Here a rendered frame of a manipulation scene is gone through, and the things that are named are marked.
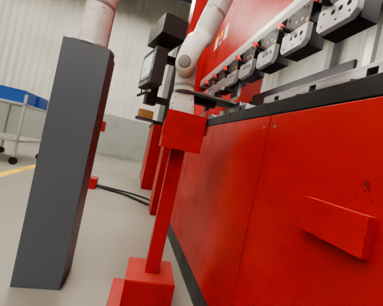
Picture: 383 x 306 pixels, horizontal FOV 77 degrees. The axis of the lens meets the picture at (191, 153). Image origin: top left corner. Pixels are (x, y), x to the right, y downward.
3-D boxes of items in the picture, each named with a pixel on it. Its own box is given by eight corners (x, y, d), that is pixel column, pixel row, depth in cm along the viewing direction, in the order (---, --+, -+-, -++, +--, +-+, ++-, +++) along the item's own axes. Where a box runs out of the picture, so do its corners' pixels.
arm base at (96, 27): (61, 34, 92) (71, -14, 92) (73, 51, 110) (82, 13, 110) (112, 49, 96) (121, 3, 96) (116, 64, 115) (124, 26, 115)
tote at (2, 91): (-4, 99, 350) (-1, 87, 350) (34, 107, 362) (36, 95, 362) (-19, 94, 315) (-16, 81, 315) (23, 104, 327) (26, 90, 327)
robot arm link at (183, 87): (193, 90, 104) (192, 96, 104) (173, 86, 102) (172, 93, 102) (197, 85, 95) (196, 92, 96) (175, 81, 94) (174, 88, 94)
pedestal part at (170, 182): (144, 265, 107) (169, 147, 107) (158, 267, 108) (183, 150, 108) (144, 272, 101) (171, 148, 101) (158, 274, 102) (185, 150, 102)
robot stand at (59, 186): (9, 287, 93) (62, 35, 92) (29, 263, 110) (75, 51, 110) (59, 290, 97) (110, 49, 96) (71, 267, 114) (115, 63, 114)
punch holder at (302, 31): (278, 56, 99) (287, 17, 99) (295, 62, 101) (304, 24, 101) (304, 42, 84) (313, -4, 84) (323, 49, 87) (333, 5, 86)
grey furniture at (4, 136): (-3, 152, 392) (9, 95, 392) (42, 159, 407) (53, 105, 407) (-43, 155, 304) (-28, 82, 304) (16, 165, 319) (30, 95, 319)
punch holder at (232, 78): (224, 87, 157) (230, 62, 157) (236, 90, 159) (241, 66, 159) (233, 81, 143) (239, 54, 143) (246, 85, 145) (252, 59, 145)
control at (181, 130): (158, 145, 113) (166, 108, 113) (191, 152, 116) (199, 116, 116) (160, 146, 93) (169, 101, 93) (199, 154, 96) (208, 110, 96)
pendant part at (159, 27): (135, 101, 276) (150, 29, 276) (155, 107, 288) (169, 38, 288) (148, 96, 231) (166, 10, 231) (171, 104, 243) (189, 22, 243)
